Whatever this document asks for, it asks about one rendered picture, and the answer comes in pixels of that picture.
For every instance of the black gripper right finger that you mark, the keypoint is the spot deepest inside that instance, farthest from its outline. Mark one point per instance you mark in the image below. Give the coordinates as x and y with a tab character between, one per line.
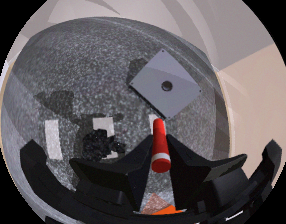
190	172

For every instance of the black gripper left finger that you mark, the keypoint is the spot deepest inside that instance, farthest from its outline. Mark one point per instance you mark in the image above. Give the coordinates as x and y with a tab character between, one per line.
129	174

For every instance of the red peg with white band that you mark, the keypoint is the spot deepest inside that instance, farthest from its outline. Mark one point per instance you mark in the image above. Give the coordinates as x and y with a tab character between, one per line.
160	161

